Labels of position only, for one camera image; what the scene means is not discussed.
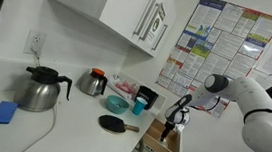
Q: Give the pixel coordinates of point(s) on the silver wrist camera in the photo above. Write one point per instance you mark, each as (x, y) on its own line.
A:
(183, 116)

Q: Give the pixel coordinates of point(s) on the white wall cabinet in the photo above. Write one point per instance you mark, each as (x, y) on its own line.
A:
(119, 10)

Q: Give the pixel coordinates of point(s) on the large printed wall poster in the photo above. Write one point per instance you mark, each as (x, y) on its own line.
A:
(220, 47)

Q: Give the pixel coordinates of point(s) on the steel carafe with orange lid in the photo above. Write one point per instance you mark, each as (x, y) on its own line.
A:
(91, 85)

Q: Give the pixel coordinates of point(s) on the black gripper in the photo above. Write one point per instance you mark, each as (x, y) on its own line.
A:
(171, 124)

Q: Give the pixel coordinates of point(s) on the black plastic container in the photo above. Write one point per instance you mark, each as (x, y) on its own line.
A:
(150, 96)

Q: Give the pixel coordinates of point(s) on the blue plastic cup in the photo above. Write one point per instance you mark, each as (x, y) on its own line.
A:
(139, 106)

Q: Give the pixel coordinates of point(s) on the blue sponge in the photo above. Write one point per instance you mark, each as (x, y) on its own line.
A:
(4, 112)

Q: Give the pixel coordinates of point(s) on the black round brush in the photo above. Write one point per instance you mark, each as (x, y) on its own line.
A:
(112, 123)

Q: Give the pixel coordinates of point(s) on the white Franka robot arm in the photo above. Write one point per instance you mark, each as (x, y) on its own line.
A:
(256, 108)

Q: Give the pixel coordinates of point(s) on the wooden drawer with white front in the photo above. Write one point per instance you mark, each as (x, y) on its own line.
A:
(161, 144)

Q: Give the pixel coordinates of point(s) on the green and white sign sticker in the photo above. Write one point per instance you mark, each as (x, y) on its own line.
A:
(157, 23)

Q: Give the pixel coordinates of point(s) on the steel carafe with black lid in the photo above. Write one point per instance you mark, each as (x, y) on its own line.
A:
(39, 93)

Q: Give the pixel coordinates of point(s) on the teal bowl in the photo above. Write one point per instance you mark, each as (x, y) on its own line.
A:
(117, 104)

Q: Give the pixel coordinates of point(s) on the white wall outlet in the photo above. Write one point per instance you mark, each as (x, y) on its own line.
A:
(35, 41)

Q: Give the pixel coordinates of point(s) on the white packets pile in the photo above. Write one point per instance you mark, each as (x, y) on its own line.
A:
(116, 78)

